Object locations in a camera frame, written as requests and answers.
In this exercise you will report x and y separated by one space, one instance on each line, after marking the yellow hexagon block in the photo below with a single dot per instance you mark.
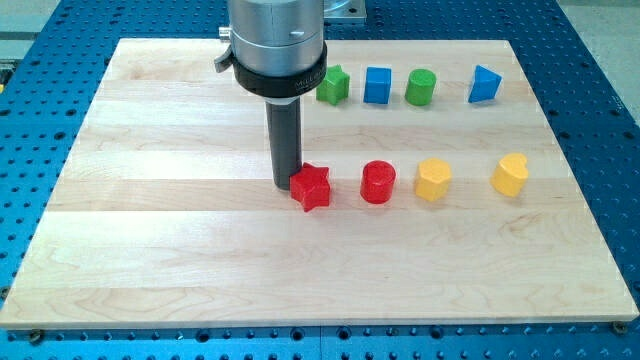
432 179

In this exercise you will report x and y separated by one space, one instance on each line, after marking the blue cube block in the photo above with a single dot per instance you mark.
377 85

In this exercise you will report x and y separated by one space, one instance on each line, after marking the red star block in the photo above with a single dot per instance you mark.
310 187

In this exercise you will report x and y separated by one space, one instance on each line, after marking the red cylinder block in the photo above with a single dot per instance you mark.
377 183

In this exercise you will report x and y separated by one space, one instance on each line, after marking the light wooden board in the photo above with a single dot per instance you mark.
165 214

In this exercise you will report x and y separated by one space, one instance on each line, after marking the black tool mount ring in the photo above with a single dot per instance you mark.
282 87

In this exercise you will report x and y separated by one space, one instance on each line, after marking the green star block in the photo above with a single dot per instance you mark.
334 87

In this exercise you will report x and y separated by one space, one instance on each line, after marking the green cylinder block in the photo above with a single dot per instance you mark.
420 87

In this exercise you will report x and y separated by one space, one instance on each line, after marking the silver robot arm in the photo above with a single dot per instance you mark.
277 51

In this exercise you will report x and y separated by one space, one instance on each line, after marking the yellow heart block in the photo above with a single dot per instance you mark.
510 174

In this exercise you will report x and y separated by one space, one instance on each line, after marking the blue triangle block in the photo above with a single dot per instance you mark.
484 85

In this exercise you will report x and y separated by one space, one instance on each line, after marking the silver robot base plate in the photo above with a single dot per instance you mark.
345 11

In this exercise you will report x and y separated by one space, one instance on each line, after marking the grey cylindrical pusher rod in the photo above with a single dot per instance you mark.
284 126

